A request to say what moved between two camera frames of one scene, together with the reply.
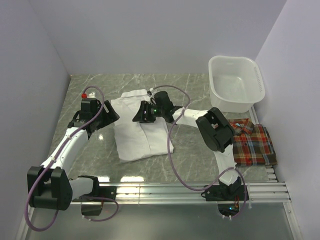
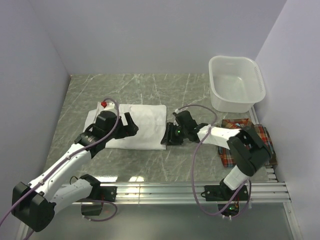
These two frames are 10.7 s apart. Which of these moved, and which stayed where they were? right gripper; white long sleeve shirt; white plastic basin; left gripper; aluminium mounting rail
Moved: white long sleeve shirt; left gripper; right gripper
Stayed: white plastic basin; aluminium mounting rail
